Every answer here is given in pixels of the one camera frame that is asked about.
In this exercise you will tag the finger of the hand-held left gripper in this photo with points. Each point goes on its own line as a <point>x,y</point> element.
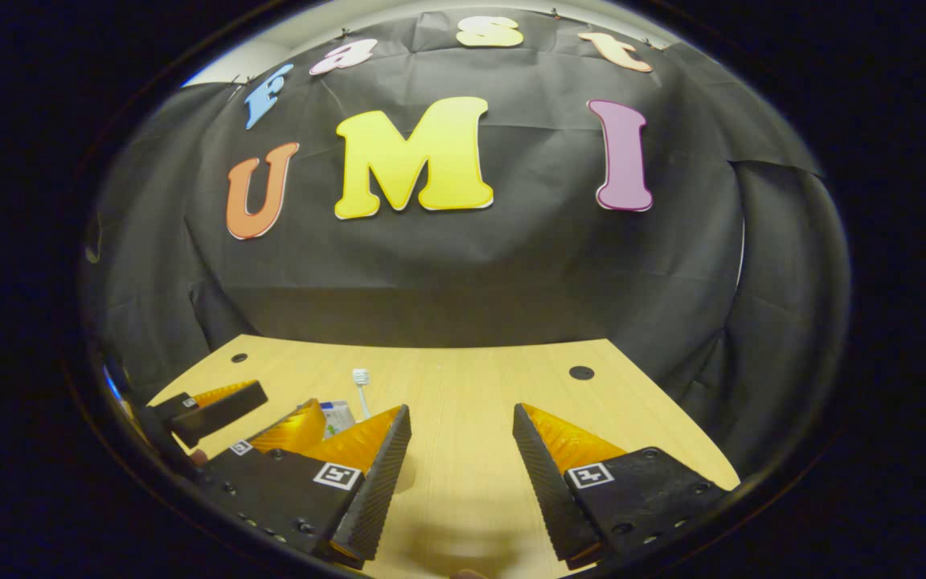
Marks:
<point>218,414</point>
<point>294,430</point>

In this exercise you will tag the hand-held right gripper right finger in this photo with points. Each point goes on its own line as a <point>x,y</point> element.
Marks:
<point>543,490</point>

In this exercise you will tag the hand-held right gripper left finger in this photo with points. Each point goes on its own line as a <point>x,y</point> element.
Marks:
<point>383,482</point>

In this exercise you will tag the white toothpaste tube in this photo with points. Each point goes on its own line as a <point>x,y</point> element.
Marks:
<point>338,418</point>

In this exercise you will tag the light green toothbrush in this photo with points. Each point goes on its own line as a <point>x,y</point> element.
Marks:
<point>361,376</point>

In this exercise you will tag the light wooden desktop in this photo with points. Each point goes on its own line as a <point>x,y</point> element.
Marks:
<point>463,418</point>

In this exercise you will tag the black backdrop cloth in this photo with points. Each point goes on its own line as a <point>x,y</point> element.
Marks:
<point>511,273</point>

